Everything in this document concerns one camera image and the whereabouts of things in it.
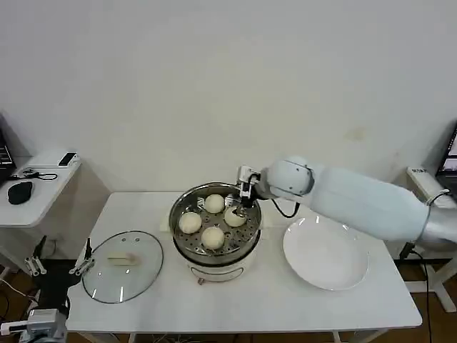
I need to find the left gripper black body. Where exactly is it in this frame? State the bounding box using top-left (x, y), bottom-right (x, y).
top-left (32, 268), bottom-right (79, 310)

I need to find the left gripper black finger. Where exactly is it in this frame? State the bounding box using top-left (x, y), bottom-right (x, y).
top-left (24, 235), bottom-right (48, 277)
top-left (69, 238), bottom-right (95, 276)

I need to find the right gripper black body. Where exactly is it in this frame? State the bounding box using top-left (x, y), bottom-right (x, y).
top-left (238, 194), bottom-right (258, 210)

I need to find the white steamed bun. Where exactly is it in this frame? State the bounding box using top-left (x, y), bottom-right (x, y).
top-left (224, 206), bottom-right (248, 228)
top-left (201, 226), bottom-right (226, 251)
top-left (204, 194), bottom-right (226, 214)
top-left (178, 212), bottom-right (203, 234)

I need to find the steel steamer basket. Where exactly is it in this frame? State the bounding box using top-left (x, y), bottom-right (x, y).
top-left (169, 182), bottom-right (263, 264)

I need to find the glass lid with white knob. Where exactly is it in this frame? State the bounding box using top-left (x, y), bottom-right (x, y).
top-left (81, 230), bottom-right (165, 304)

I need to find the white electric pot base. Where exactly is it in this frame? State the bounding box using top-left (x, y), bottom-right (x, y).
top-left (159, 209), bottom-right (276, 286)

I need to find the white side desk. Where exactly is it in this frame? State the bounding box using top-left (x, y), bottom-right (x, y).
top-left (0, 148), bottom-right (85, 315)

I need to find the black computer mouse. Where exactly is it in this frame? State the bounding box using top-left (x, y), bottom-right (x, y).
top-left (7, 181), bottom-right (34, 206)

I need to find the white round plate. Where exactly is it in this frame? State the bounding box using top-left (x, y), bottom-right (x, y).
top-left (283, 215), bottom-right (370, 291)

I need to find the phone with black screen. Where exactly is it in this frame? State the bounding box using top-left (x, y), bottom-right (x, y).
top-left (58, 151), bottom-right (79, 167)

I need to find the laptop with dark screen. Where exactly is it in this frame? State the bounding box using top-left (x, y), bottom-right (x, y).
top-left (0, 113), bottom-right (18, 187)

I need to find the white desk with crossed legs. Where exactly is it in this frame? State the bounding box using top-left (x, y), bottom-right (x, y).
top-left (406, 166), bottom-right (457, 312)

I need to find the laptop showing bright windows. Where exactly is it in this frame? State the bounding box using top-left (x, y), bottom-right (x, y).
top-left (435, 121), bottom-right (457, 196)

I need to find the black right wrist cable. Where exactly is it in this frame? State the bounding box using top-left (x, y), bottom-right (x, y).
top-left (269, 197), bottom-right (301, 219)

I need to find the black lanyard with keys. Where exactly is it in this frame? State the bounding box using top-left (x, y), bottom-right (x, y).
top-left (21, 169), bottom-right (58, 181)

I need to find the black cable with adapter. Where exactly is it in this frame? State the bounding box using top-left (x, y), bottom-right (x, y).
top-left (398, 191), bottom-right (451, 343)

